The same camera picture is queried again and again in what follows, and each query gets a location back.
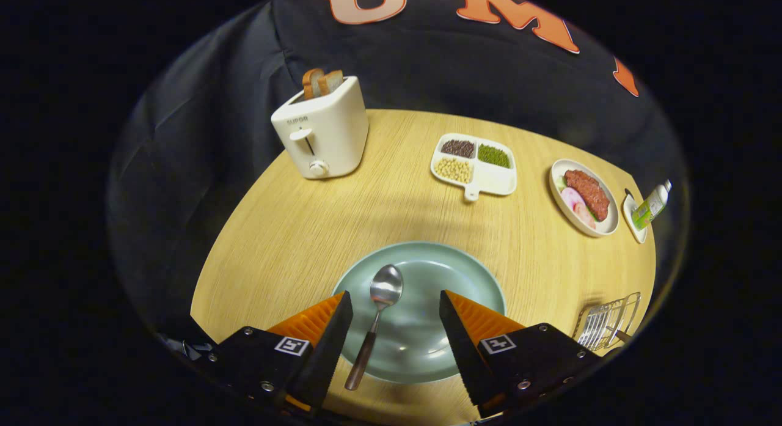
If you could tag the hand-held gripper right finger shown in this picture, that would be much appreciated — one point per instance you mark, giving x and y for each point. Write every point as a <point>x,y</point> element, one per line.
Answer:
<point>467,359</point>

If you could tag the pale pink ham slice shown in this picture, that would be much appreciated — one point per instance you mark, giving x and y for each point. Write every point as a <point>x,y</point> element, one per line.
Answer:
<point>572,198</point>

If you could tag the small white dish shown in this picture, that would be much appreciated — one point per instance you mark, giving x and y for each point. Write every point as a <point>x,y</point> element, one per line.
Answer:
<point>630,221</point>

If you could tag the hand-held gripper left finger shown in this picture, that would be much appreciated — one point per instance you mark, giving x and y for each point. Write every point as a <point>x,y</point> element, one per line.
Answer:
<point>327,352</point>

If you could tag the light blue plate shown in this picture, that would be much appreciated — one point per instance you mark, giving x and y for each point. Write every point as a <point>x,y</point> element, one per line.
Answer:
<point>421,279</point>

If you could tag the white round dinner plate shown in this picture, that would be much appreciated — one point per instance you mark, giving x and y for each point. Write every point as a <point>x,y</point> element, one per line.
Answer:
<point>565,215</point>

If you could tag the white toaster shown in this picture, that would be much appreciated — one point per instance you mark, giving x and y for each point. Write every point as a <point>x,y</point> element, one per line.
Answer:
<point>333,132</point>

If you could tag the toast bread slice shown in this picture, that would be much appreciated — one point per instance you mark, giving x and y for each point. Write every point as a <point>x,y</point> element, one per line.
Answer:
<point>311,84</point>
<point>333,82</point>

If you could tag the green label bottle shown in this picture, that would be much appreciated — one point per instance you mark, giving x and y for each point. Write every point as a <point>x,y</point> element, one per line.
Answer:
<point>649,207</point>

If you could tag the brown steak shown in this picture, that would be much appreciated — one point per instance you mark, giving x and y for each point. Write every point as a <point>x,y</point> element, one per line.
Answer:
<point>588,194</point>

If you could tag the yellow soybeans portion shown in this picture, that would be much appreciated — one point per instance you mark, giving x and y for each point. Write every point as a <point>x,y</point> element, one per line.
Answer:
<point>454,169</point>

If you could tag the white divided tray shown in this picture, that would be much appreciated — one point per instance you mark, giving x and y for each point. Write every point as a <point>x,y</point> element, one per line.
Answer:
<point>495,180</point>

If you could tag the dark red beans portion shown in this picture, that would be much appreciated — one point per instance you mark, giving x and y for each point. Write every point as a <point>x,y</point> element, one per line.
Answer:
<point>458,148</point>

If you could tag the green mung beans portion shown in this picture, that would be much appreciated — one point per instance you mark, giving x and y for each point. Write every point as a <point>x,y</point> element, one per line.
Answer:
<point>493,156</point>

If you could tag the reddish ham slice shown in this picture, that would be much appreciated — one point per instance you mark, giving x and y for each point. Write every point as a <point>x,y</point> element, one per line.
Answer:
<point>584,216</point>

